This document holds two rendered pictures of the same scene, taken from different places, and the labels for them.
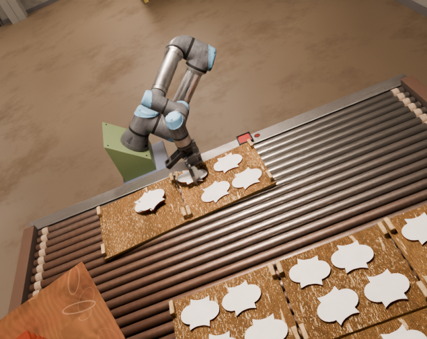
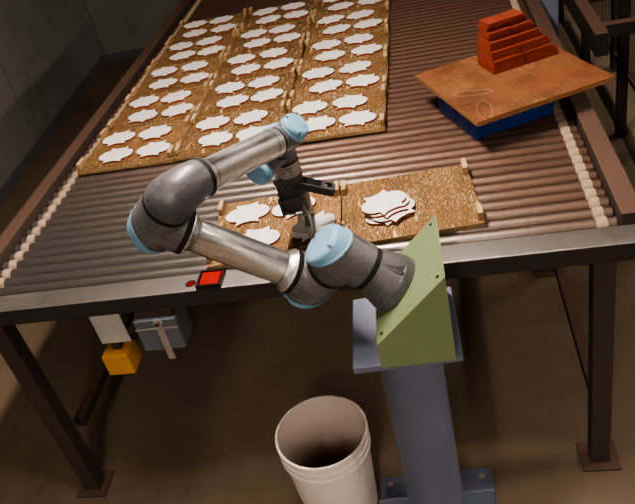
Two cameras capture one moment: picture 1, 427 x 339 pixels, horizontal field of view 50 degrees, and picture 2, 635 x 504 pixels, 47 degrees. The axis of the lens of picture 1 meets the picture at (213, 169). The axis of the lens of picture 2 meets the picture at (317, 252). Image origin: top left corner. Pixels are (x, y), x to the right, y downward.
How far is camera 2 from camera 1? 3.58 m
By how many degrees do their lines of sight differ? 107
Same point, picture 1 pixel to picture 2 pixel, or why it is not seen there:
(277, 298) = not seen: hidden behind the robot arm
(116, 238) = (448, 181)
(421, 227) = (153, 149)
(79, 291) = (474, 101)
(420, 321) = (211, 111)
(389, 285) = (209, 123)
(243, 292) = (313, 125)
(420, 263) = (179, 134)
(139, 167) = not seen: hidden behind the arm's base
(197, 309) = (359, 118)
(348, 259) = (219, 137)
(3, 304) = not seen: outside the picture
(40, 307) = (525, 93)
